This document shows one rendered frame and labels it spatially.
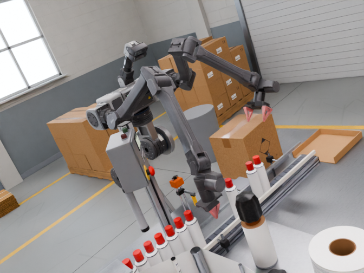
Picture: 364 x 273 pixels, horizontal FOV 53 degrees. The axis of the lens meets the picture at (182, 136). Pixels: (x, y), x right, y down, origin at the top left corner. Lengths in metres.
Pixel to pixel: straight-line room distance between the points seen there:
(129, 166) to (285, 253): 0.67
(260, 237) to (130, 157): 0.54
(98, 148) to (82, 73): 2.75
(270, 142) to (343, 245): 0.95
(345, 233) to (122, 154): 0.79
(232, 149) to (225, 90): 3.61
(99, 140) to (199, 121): 1.48
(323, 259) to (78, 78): 6.55
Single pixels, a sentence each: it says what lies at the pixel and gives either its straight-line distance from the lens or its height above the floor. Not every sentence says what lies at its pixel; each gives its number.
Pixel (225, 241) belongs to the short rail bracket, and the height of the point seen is 0.92.
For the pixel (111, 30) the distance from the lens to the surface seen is 7.91.
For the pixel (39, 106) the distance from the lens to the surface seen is 7.01.
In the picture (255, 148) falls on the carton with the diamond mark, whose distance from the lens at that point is 1.99.
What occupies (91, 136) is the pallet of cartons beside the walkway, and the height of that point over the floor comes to 0.67.
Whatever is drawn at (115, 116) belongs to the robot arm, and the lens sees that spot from 1.76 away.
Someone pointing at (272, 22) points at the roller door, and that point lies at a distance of 6.25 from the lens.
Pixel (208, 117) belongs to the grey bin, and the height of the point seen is 0.56.
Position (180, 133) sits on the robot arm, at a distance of 1.45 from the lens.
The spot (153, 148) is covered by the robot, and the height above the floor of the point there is 1.14.
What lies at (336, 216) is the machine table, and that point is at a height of 0.83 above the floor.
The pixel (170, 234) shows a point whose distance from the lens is 1.48.
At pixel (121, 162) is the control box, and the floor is 1.41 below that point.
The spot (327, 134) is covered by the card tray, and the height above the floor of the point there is 0.84.
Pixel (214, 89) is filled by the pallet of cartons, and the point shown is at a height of 0.54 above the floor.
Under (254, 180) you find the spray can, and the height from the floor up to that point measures 1.00.
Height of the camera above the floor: 1.86
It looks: 20 degrees down
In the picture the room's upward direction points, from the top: 21 degrees counter-clockwise
